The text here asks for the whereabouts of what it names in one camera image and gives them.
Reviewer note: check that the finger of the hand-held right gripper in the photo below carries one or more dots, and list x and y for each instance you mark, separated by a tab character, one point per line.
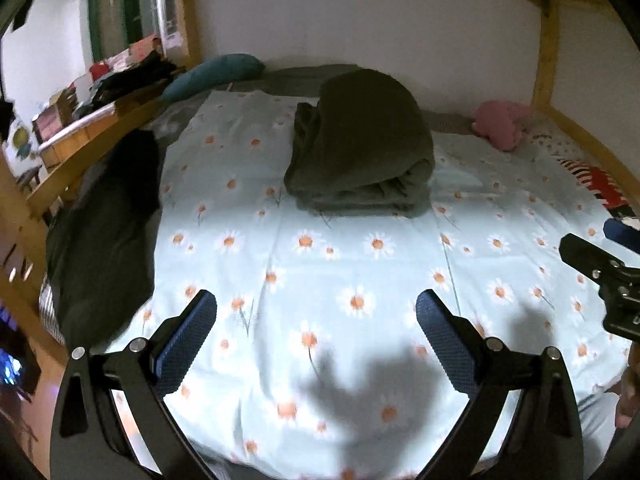
625	235
585	255

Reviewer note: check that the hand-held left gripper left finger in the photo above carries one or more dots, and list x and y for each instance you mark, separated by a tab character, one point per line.
182	340

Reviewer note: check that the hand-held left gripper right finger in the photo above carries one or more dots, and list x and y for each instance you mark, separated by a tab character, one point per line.
447	340

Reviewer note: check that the dark green zip hoodie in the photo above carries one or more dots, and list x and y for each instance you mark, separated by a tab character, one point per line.
365	145

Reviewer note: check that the black clothes pile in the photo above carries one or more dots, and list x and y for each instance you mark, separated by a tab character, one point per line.
130	80

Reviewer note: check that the person's right hand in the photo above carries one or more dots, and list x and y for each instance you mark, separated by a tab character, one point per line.
629	400

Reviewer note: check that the cartoon cat printed pillow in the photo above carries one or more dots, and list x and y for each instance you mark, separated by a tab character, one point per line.
605	185

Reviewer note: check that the white printed pillow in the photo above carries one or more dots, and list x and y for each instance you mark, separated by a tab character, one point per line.
555	142

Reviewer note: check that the person's right leg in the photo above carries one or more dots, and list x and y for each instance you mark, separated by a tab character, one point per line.
597	425

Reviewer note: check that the light blue daisy blanket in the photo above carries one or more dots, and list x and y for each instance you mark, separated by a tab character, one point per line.
350	260

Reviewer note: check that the black clothing heap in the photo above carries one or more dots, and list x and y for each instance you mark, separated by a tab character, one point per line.
105	240

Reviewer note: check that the pink plush toy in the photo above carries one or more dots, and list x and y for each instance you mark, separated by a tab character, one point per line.
500	122

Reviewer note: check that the lit computer monitor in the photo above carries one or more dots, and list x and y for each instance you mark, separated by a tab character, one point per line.
10	365

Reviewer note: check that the cluttered wooden shelf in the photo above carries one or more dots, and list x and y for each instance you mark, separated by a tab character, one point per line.
65	130

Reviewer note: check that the teal pillow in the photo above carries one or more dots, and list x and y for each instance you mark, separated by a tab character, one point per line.
215	75

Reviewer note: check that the green framed window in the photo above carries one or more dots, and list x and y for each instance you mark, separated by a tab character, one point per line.
120	10

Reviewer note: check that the wooden bunk bed frame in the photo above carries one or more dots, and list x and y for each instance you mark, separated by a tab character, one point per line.
547	60

